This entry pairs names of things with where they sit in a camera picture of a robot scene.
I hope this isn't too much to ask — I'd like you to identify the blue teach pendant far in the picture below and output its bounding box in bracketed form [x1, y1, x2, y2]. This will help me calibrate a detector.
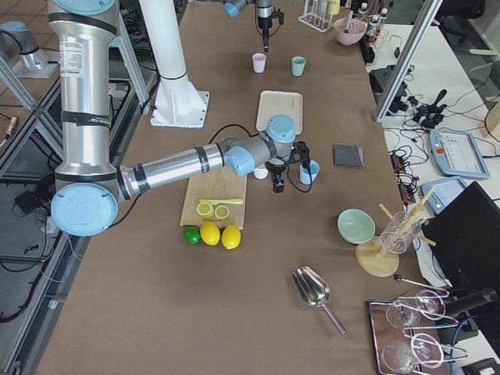
[429, 129, 490, 180]

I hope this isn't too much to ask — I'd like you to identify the third grey robot base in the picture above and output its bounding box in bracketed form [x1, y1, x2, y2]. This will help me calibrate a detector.
[1, 21, 58, 79]

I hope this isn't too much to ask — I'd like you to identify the yellow cup on rack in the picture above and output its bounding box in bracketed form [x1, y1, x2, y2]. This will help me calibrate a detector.
[327, 0, 341, 16]

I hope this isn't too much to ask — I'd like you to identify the wine glass lower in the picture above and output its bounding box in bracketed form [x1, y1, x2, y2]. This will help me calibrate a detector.
[410, 333, 444, 369]

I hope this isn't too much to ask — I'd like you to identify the whole yellow lemon upper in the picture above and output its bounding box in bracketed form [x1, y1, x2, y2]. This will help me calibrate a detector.
[200, 222, 220, 246]

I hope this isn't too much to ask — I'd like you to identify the yellow plastic knife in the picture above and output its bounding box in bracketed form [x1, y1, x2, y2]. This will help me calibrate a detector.
[198, 198, 244, 205]

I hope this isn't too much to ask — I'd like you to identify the lemon half upper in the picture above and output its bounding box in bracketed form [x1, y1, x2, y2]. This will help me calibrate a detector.
[196, 202, 215, 219]

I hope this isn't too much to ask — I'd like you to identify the cream rabbit tray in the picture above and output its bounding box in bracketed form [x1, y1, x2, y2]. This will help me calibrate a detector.
[256, 90, 303, 134]

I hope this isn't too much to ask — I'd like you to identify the cream yellow cup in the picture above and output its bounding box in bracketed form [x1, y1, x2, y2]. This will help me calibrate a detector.
[253, 166, 269, 180]

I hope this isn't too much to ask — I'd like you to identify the mint green cup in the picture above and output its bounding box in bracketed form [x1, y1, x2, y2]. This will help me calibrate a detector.
[291, 56, 306, 77]

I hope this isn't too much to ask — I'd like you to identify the black monitor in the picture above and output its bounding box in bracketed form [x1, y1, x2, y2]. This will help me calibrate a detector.
[423, 182, 499, 291]

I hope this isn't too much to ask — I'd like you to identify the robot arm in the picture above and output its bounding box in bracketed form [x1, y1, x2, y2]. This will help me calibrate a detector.
[223, 0, 274, 52]
[48, 1, 296, 237]

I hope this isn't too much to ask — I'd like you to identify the aluminium frame post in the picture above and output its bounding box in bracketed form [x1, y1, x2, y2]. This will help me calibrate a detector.
[373, 0, 442, 123]

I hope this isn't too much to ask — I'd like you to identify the glass mug on stand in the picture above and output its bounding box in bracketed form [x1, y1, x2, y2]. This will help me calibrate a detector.
[380, 212, 423, 254]

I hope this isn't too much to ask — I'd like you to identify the mirror tray with glasses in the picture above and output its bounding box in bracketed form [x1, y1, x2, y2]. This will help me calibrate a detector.
[367, 297, 468, 374]

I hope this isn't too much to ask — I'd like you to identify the whole yellow lemon lower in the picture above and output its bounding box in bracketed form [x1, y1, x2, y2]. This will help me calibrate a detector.
[222, 225, 241, 250]

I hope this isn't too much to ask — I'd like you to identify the green lime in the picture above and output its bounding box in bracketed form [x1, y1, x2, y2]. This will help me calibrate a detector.
[183, 227, 201, 245]

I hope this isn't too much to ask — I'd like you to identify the wine glass upper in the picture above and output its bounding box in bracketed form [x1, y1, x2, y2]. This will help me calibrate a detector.
[415, 289, 445, 320]

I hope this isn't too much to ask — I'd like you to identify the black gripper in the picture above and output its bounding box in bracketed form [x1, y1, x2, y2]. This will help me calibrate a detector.
[266, 159, 287, 193]
[256, 7, 273, 52]

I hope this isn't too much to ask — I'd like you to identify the pink cup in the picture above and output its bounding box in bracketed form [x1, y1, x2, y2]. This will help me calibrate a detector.
[252, 53, 266, 73]

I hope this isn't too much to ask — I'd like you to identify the bamboo cutting board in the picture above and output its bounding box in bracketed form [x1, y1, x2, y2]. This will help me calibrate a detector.
[180, 166, 247, 230]

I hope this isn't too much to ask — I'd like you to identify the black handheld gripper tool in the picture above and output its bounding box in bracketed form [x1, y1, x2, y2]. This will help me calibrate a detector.
[412, 89, 447, 130]

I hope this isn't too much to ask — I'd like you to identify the blue teach pendant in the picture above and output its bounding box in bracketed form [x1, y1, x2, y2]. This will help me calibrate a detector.
[429, 129, 490, 180]
[420, 177, 467, 215]

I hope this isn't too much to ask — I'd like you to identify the blue teach pendant near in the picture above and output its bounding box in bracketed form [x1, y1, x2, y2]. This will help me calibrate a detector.
[420, 177, 467, 215]

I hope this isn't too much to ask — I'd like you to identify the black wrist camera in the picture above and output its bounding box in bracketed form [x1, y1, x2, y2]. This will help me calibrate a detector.
[288, 141, 311, 169]
[272, 9, 284, 26]

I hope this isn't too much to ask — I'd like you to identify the white wire cup rack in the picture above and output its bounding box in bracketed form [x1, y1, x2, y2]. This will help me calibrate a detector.
[298, 0, 336, 33]

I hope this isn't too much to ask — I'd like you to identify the steel scoop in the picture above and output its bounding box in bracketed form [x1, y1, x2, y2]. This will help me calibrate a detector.
[291, 266, 346, 335]

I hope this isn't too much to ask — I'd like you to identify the steel tube in bowl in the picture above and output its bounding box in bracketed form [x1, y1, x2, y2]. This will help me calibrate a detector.
[344, 10, 353, 34]

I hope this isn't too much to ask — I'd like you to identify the whole yellow lemon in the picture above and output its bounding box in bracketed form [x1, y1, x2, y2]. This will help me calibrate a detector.
[200, 222, 220, 246]
[222, 225, 241, 250]

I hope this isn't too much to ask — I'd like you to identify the grey folded cloth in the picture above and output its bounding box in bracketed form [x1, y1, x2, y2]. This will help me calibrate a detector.
[333, 144, 364, 169]

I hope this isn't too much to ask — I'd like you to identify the mint green bowl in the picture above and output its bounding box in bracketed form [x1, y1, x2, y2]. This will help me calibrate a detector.
[337, 209, 375, 245]

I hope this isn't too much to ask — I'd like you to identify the wine glass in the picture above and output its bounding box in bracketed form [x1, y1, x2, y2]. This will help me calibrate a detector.
[415, 289, 445, 320]
[410, 333, 444, 369]

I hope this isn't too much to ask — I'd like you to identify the pink bowl with ice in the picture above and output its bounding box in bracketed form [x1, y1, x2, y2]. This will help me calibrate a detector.
[334, 18, 366, 45]

